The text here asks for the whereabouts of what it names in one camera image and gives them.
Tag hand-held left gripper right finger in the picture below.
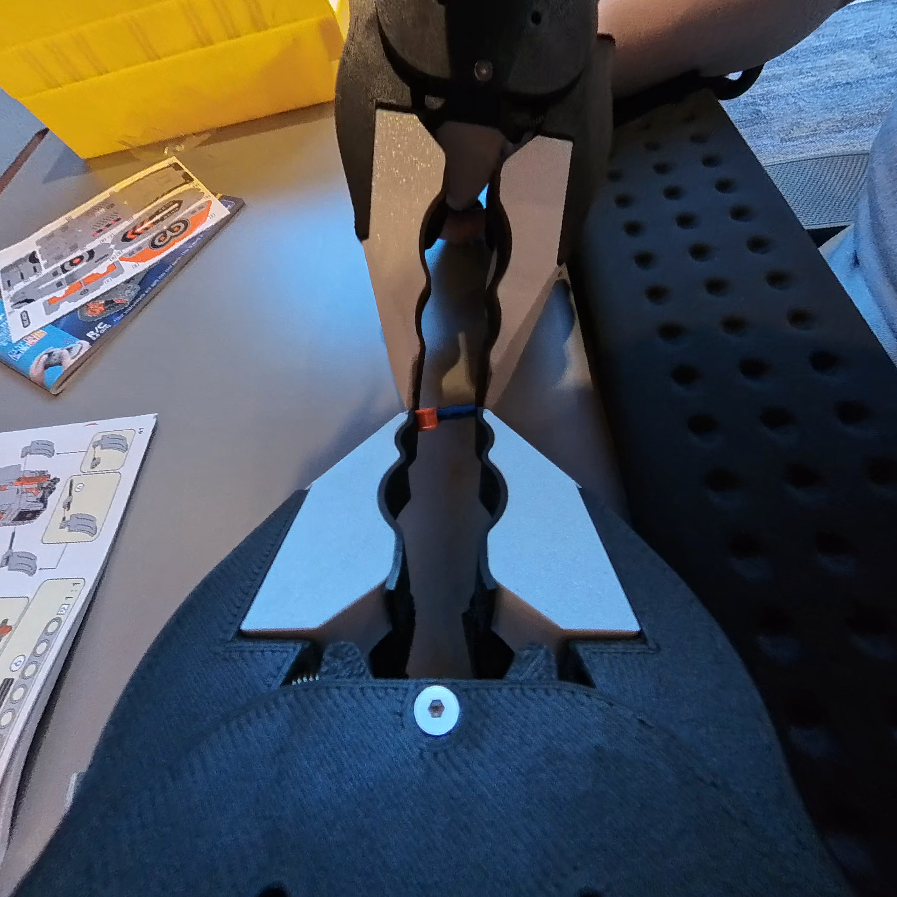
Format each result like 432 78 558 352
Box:
478 409 643 665

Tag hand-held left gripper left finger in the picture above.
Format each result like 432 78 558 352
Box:
240 411 416 665

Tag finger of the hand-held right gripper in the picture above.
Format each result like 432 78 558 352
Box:
484 135 577 411
371 105 451 412

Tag person's right forearm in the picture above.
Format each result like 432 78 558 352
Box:
597 0 852 95

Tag grey desk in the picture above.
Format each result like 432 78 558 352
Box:
0 84 632 842

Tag person's right hand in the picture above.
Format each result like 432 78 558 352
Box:
443 203 489 244

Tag yellow plastic bin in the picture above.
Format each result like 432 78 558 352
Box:
0 0 350 161

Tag blue booklet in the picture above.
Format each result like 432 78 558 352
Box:
0 195 246 395

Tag open white instruction booklet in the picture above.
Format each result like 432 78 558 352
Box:
0 413 158 849

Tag sticker sheet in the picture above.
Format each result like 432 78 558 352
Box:
0 157 214 327

